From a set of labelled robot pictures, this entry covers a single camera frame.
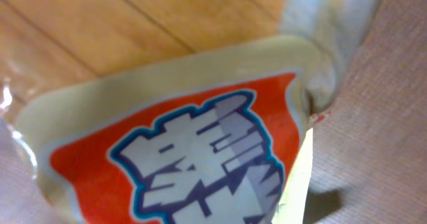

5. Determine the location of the yellow snack bag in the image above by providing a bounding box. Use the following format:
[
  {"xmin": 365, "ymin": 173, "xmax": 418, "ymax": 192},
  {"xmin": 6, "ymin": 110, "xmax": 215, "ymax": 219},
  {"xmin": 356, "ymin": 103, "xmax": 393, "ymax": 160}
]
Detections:
[{"xmin": 1, "ymin": 0, "xmax": 380, "ymax": 223}]

